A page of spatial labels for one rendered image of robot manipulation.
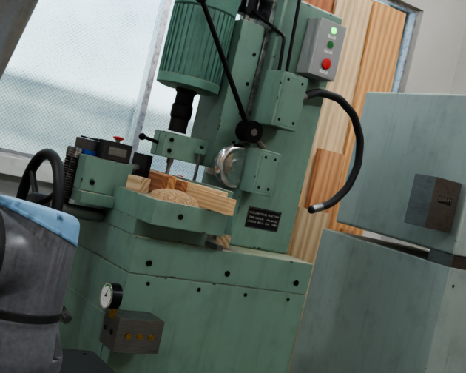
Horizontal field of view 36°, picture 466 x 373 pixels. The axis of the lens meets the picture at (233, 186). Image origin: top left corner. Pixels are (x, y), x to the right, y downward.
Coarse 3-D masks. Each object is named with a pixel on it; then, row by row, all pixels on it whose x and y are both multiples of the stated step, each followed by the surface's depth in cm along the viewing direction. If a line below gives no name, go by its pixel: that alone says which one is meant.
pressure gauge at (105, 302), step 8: (104, 288) 165; (112, 288) 162; (120, 288) 163; (104, 296) 164; (112, 296) 161; (120, 296) 162; (104, 304) 163; (112, 304) 161; (120, 304) 163; (112, 312) 164
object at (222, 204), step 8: (192, 192) 182; (200, 192) 179; (208, 192) 176; (200, 200) 178; (208, 200) 176; (216, 200) 173; (224, 200) 170; (232, 200) 169; (208, 208) 175; (216, 208) 172; (224, 208) 169; (232, 208) 169
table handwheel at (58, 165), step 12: (36, 156) 181; (48, 156) 174; (36, 168) 185; (60, 168) 170; (24, 180) 187; (36, 180) 184; (60, 180) 168; (24, 192) 188; (36, 192) 177; (60, 192) 167; (48, 204) 177; (60, 204) 166; (72, 204) 182; (84, 216) 184; (96, 216) 185
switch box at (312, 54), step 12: (312, 24) 200; (324, 24) 198; (336, 24) 200; (312, 36) 199; (324, 36) 199; (336, 36) 201; (312, 48) 198; (324, 48) 199; (336, 48) 202; (300, 60) 201; (312, 60) 198; (336, 60) 202; (300, 72) 201; (312, 72) 198; (336, 72) 203
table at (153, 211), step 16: (80, 192) 178; (128, 192) 177; (144, 192) 180; (112, 208) 184; (128, 208) 176; (144, 208) 169; (160, 208) 166; (176, 208) 169; (192, 208) 171; (160, 224) 167; (176, 224) 169; (192, 224) 172; (208, 224) 174; (224, 224) 177
